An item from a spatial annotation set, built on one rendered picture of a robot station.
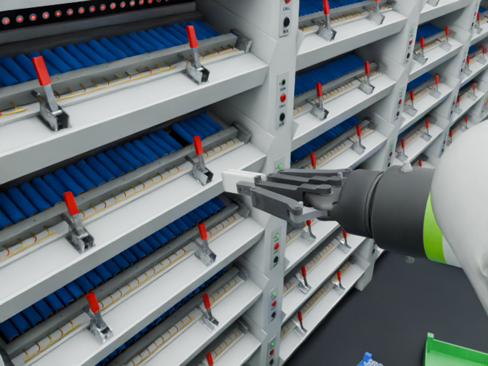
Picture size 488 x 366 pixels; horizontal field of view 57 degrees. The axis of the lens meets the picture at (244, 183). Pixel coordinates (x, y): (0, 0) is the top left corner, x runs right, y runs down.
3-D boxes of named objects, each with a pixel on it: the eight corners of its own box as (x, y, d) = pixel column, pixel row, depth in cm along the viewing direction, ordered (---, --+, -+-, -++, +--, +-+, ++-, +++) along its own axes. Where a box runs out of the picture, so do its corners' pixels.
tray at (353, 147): (381, 147, 159) (401, 115, 150) (281, 224, 118) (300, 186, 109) (335, 116, 166) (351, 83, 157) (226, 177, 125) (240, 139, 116)
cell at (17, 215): (5, 198, 72) (28, 224, 69) (-7, 202, 70) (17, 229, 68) (4, 189, 70) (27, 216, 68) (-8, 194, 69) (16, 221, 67)
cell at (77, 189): (63, 174, 79) (86, 197, 76) (54, 178, 77) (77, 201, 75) (63, 166, 77) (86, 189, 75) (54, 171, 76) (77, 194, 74)
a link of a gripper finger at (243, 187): (271, 195, 59) (257, 205, 57) (242, 189, 62) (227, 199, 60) (269, 184, 58) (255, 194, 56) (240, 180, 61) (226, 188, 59)
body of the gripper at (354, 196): (369, 255, 48) (296, 237, 54) (401, 220, 53) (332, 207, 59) (364, 189, 45) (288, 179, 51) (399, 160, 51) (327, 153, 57)
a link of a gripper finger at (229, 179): (265, 196, 60) (261, 198, 60) (227, 189, 65) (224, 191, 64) (262, 176, 59) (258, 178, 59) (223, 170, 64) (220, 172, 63)
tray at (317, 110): (391, 93, 149) (412, 56, 140) (285, 155, 108) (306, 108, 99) (341, 62, 156) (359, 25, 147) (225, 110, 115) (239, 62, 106)
